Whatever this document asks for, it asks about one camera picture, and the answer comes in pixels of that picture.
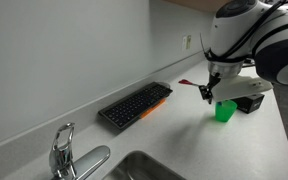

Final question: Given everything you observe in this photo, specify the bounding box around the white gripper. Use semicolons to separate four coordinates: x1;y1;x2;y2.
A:
211;75;274;103

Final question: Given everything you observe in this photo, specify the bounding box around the green plastic cup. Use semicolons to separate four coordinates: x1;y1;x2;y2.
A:
215;99;238;123

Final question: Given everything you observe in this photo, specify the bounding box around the black rectangular box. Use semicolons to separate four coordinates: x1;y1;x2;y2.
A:
231;93;266;115

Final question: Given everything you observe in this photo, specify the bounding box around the grey round pad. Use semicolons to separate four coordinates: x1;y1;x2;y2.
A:
157;81;172;90

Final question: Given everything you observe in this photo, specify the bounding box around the orange flat bar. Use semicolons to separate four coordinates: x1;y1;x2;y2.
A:
139;97;167;120

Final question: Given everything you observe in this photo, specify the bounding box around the black computer keyboard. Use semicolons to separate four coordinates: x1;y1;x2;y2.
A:
98;81;174;131

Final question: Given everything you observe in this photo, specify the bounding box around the stainless steel sink basin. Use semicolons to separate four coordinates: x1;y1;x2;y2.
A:
102;150;188;180

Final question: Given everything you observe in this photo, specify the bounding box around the chrome sink faucet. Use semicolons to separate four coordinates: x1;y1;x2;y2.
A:
48;122;112;180

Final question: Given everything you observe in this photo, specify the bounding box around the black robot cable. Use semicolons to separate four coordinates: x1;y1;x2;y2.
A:
199;0;288;64

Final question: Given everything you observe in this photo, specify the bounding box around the wooden wall cabinet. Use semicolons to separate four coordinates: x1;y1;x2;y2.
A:
163;0;232;14

